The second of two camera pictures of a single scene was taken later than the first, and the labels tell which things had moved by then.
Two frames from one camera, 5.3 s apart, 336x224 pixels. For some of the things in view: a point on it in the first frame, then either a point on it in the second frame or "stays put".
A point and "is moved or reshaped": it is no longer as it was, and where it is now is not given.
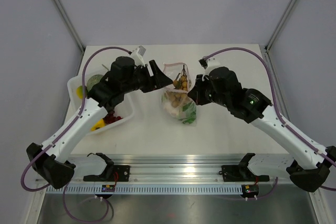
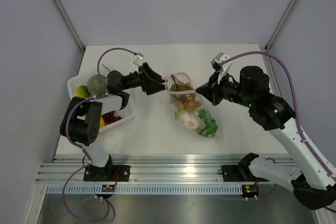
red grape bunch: x=109 y=118 stays put
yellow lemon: x=79 y=92 stays put
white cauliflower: x=174 y=111 to x=192 y=120
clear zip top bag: x=174 y=98 is moved or reshaped
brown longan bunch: x=180 y=89 is moved or reshaped
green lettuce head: x=190 y=107 to x=211 y=125
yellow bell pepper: x=100 y=124 stays put
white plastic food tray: x=125 y=108 stays put
